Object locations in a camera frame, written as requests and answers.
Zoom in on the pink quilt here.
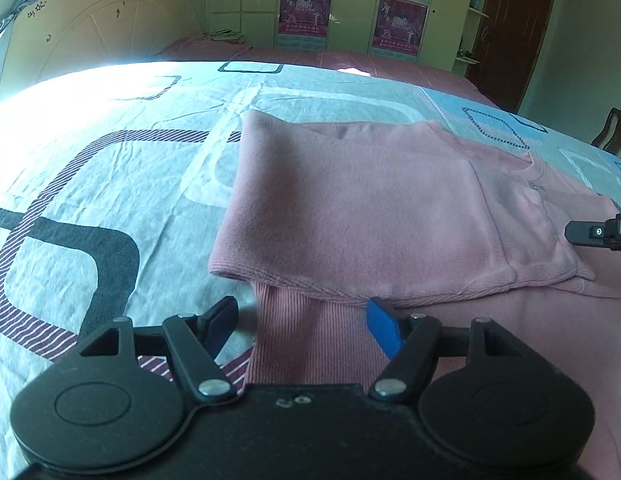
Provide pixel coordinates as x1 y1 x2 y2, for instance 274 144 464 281
155 37 501 111

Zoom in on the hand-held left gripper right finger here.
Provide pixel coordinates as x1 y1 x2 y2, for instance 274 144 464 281
367 296 524 402

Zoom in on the patterned light blue bed sheet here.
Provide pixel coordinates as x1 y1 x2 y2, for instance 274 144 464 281
0 60 621 480

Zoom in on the pink knit sweater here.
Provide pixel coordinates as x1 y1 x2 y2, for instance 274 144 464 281
209 109 621 397

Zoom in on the cream corner shelf unit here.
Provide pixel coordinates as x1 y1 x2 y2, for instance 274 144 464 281
451 0 494 75

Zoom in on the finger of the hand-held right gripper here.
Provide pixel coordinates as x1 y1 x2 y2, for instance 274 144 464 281
565 212 621 254

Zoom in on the pink wall poster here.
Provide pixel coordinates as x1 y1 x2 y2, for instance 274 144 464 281
371 0 429 57
278 0 334 50

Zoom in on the stack of books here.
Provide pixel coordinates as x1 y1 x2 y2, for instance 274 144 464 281
202 30 247 44

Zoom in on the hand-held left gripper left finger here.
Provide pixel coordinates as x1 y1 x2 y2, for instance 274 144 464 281
78 296 240 405

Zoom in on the cream round headboard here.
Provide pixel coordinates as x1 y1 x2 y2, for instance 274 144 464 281
0 0 204 107

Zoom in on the dark brown wooden door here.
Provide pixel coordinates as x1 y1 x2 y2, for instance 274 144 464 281
465 0 560 114

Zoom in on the cream wardrobe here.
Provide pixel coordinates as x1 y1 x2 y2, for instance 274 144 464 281
205 0 492 65

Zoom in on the brown wooden chair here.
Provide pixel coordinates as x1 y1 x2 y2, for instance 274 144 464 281
591 107 621 162

